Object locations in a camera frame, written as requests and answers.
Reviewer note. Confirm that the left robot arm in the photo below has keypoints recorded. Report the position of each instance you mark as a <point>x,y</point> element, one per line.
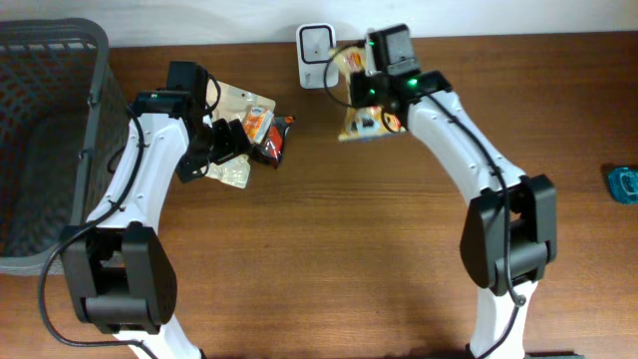
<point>119,277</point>

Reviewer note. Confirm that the small orange packet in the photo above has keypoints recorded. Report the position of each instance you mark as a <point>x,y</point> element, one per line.
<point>256,123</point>

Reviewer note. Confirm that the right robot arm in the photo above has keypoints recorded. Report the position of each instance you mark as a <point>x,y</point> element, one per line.
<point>510,231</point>

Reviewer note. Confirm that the white barcode scanner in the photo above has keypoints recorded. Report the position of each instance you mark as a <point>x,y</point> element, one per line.
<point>313,43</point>

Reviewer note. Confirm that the beige kraft pouch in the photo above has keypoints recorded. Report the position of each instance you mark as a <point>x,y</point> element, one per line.
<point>232,103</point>

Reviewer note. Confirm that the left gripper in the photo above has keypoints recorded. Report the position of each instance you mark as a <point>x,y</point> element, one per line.
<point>229,145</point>

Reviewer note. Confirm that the grey plastic mesh basket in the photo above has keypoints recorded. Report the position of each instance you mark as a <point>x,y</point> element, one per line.
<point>63,119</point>

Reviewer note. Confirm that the yellow snack bag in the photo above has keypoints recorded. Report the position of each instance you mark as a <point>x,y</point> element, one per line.
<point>360,123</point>

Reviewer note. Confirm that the dark red black packet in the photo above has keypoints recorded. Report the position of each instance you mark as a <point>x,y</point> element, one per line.
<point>270,151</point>

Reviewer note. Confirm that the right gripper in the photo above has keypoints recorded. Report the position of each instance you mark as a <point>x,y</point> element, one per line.
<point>360,97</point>

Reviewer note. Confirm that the teal mouthwash bottle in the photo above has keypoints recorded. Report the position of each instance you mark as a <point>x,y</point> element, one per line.
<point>623,185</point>

